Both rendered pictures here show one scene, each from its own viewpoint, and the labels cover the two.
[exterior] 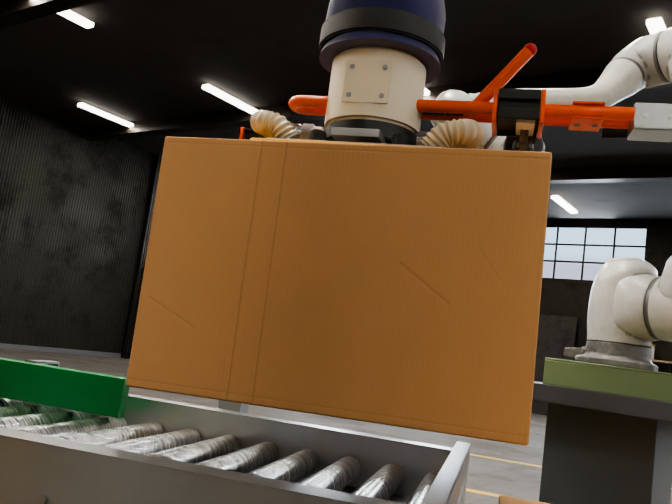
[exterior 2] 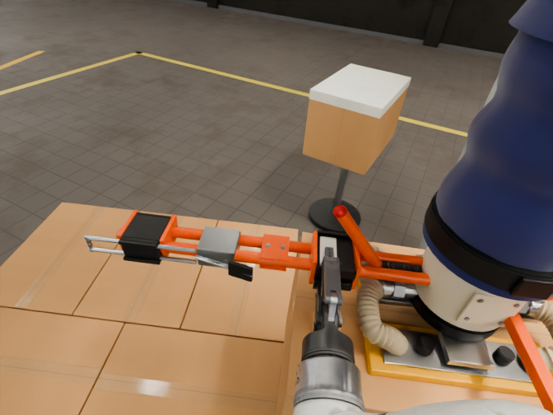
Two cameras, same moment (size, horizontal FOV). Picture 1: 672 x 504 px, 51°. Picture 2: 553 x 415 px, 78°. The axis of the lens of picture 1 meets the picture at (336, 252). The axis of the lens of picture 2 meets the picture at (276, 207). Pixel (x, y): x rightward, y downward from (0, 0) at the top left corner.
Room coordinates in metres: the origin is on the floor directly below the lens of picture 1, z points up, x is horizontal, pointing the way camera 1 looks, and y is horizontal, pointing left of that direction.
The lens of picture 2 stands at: (1.55, -0.47, 1.67)
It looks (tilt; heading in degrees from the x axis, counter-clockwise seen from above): 39 degrees down; 169
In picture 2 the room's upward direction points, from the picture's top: 5 degrees clockwise
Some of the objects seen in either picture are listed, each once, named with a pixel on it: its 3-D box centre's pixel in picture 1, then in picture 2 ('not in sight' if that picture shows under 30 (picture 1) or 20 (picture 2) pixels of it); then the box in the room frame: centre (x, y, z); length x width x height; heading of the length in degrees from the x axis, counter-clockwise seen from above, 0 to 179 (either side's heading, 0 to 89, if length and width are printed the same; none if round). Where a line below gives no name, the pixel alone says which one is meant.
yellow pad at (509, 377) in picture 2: not in sight; (461, 354); (1.30, -0.06, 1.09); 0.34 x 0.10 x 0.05; 76
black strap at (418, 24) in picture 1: (382, 48); (500, 232); (1.21, -0.03, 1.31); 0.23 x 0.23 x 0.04
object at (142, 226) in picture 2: not in sight; (150, 234); (1.06, -0.61, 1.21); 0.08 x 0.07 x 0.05; 76
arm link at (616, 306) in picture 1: (626, 301); not in sight; (1.77, -0.75, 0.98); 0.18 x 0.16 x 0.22; 36
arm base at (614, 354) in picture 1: (609, 354); not in sight; (1.79, -0.72, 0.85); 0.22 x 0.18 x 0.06; 62
